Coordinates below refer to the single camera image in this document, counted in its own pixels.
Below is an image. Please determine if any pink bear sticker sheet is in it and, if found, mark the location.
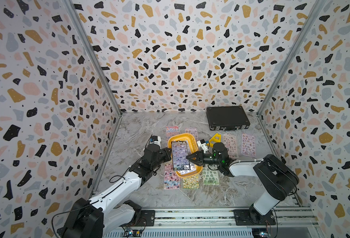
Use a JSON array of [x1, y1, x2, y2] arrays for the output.
[[223, 133, 238, 159]]

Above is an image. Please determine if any green frog sticker sheet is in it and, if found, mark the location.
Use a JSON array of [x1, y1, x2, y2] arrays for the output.
[[202, 165, 220, 185]]

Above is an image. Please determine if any green animal sticker sheet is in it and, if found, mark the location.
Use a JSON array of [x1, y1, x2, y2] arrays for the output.
[[183, 175, 200, 189]]

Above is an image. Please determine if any pink yellow cat sticker sheet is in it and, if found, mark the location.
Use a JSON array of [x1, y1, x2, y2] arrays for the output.
[[164, 162, 180, 189]]

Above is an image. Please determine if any red blue cat sticker sheet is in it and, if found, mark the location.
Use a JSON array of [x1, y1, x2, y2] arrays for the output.
[[166, 126, 179, 138]]

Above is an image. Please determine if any lilac character sticker sheet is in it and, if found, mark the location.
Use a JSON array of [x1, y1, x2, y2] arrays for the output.
[[241, 133, 256, 158]]

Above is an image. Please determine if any purple bonbon sticker sheet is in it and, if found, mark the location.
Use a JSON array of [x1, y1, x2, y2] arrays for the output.
[[172, 141, 190, 171]]

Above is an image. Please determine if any purple 3D sticker sheet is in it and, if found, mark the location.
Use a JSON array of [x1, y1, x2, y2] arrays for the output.
[[185, 128, 198, 141]]

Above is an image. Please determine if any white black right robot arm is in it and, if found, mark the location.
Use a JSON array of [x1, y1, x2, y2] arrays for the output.
[[186, 142, 299, 220]]

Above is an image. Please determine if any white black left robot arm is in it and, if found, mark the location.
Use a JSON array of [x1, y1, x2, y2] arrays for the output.
[[56, 142, 172, 238]]

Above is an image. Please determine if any yellow triangular plastic block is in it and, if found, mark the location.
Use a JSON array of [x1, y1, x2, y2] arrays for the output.
[[209, 133, 222, 147]]

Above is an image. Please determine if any black hard case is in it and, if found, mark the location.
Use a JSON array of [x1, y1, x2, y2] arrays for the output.
[[206, 106, 250, 131]]

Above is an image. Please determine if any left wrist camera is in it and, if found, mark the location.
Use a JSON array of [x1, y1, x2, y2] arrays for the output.
[[149, 135, 161, 147]]

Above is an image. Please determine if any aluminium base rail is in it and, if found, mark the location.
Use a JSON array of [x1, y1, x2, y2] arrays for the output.
[[67, 207, 324, 238]]

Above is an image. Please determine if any right aluminium corner post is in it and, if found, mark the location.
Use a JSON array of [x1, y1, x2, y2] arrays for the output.
[[257, 0, 326, 119]]

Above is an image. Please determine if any aluminium corner post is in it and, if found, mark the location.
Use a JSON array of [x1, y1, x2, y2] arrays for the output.
[[257, 0, 326, 119], [63, 0, 122, 118]]

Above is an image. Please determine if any left aluminium corner post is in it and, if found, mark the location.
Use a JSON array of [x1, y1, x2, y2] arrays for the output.
[[63, 0, 122, 118]]

